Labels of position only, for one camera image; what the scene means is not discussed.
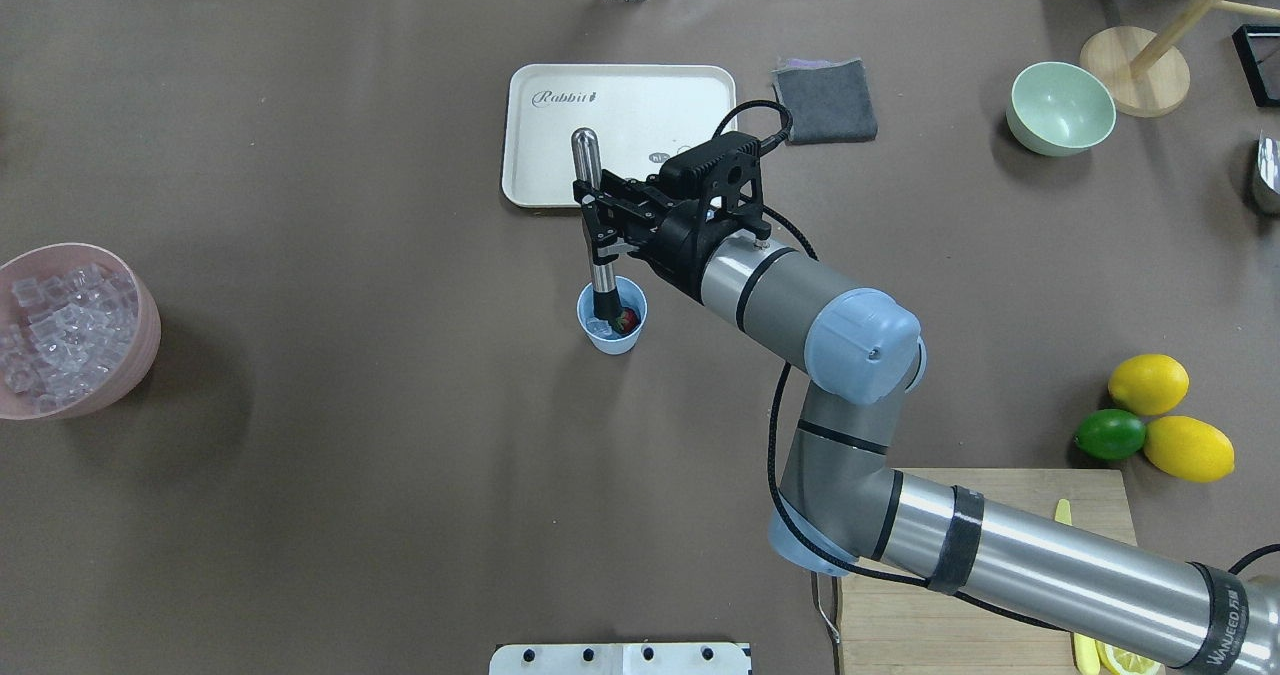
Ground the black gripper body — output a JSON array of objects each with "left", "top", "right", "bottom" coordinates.
[{"left": 640, "top": 133, "right": 772, "bottom": 301}]

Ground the steel muddler black tip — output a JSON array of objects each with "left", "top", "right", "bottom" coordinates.
[{"left": 570, "top": 128, "right": 625, "bottom": 333}]

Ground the red strawberry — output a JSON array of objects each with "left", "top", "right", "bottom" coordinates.
[{"left": 611, "top": 307, "right": 641, "bottom": 336}]

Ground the ice cube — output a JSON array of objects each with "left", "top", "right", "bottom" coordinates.
[{"left": 582, "top": 318, "right": 617, "bottom": 341}]

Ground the clear ice cubes pile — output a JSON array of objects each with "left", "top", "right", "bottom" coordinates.
[{"left": 1, "top": 263, "right": 141, "bottom": 415}]

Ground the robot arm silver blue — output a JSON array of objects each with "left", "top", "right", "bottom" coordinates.
[{"left": 573, "top": 131, "right": 1277, "bottom": 674}]

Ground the light blue plastic cup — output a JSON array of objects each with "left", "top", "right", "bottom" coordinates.
[{"left": 576, "top": 277, "right": 648, "bottom": 355}]

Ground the wooden cup tree stand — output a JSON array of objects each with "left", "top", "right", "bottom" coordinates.
[{"left": 1079, "top": 0, "right": 1279, "bottom": 118}]

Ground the steel ice scoop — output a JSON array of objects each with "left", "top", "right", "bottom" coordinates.
[{"left": 1249, "top": 133, "right": 1279, "bottom": 218}]

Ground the cream rabbit tray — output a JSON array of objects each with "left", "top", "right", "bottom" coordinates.
[{"left": 500, "top": 64, "right": 739, "bottom": 209}]

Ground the grey folded cloth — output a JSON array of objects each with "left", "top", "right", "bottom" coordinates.
[{"left": 772, "top": 58, "right": 879, "bottom": 145}]

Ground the mint green bowl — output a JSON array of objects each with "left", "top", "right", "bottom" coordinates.
[{"left": 1005, "top": 61, "right": 1117, "bottom": 158}]

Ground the green lime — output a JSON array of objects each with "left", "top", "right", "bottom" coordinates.
[{"left": 1073, "top": 409, "right": 1148, "bottom": 461}]

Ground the wooden cutting board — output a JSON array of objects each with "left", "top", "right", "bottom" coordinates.
[{"left": 829, "top": 468, "right": 1137, "bottom": 674}]

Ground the yellow lemon near muddler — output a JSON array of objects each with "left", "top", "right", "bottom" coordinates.
[{"left": 1107, "top": 354, "right": 1190, "bottom": 416}]

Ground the yellow lemon outer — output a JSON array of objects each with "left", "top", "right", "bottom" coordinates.
[{"left": 1143, "top": 415, "right": 1236, "bottom": 483}]

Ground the black glass rack tray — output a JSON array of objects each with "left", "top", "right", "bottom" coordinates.
[{"left": 1231, "top": 24, "right": 1279, "bottom": 108}]

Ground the pink bowl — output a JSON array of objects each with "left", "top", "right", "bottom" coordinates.
[{"left": 3, "top": 242, "right": 161, "bottom": 423}]

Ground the yellow plastic knife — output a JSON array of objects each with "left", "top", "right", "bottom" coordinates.
[{"left": 1053, "top": 500, "right": 1101, "bottom": 675}]

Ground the lemon slice near edge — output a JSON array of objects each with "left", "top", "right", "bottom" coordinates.
[{"left": 1094, "top": 640, "right": 1164, "bottom": 675}]

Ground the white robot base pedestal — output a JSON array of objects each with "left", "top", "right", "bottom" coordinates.
[{"left": 488, "top": 640, "right": 754, "bottom": 674}]

